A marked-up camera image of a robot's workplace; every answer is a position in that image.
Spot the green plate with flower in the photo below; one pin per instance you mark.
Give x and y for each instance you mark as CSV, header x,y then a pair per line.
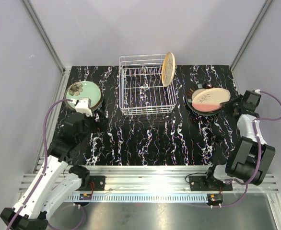
x,y
82,89

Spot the orange cream leaf plate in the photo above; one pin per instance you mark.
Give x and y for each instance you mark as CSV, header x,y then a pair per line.
x,y
168,69

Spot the aluminium mounting rail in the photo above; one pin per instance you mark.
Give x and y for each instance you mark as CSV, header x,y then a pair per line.
x,y
152,179

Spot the white slotted cable duct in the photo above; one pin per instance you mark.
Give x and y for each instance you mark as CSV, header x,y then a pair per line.
x,y
143,198

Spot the white wire dish rack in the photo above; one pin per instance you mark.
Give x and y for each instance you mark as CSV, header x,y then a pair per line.
x,y
141,91

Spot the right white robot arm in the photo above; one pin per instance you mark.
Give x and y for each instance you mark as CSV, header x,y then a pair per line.
x,y
252,157

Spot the right aluminium frame post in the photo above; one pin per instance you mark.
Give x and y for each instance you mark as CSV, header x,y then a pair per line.
x,y
255,25

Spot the aluminium frame post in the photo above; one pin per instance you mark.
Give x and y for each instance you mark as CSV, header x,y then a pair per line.
x,y
255,25
39,27

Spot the dark plates under green plate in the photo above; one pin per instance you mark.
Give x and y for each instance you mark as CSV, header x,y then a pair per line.
x,y
96,102

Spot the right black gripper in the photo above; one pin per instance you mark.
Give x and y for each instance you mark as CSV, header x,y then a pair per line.
x,y
228,103

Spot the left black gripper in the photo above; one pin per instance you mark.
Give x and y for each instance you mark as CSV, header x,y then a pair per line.
x,y
98,126

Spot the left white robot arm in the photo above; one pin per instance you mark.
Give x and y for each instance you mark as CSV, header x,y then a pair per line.
x,y
58,178

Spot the dark striped rim plate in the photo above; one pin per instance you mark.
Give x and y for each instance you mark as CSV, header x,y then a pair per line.
x,y
189,96

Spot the pink cream branch plate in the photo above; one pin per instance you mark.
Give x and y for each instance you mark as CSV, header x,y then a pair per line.
x,y
211,99

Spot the left aluminium frame post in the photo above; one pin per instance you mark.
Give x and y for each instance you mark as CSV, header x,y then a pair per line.
x,y
39,27

